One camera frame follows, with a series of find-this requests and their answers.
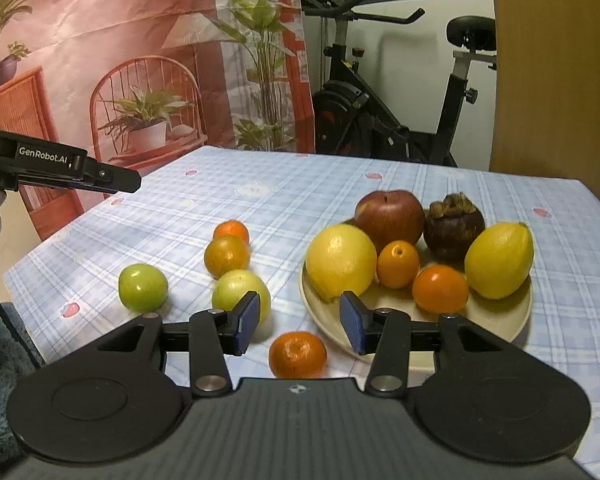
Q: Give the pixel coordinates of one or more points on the yellow lemon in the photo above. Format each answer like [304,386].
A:
[340,258]
[499,260]

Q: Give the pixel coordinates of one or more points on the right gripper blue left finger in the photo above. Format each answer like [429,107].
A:
[215,334]

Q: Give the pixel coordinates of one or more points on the yellow green round fruit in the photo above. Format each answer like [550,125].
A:
[231,286]

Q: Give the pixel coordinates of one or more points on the wooden door panel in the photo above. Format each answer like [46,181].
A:
[547,112]

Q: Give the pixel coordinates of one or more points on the red apple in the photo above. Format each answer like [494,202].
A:
[387,216]

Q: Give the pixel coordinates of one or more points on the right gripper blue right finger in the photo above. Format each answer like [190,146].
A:
[384,333]

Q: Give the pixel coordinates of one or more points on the small orange tangerine far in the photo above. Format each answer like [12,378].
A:
[232,228]

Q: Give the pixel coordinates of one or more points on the brownish green orange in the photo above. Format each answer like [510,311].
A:
[226,253]

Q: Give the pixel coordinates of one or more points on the blue plaid tablecloth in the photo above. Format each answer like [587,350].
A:
[66,289]

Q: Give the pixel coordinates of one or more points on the printed backdrop cloth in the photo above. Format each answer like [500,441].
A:
[141,83]

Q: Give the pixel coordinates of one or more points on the orange tangerine front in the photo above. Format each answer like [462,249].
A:
[440,289]

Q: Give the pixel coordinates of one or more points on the dark purple mangosteen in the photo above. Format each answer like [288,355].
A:
[451,226]

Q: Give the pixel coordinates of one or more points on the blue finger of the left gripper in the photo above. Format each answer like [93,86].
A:
[100,177]

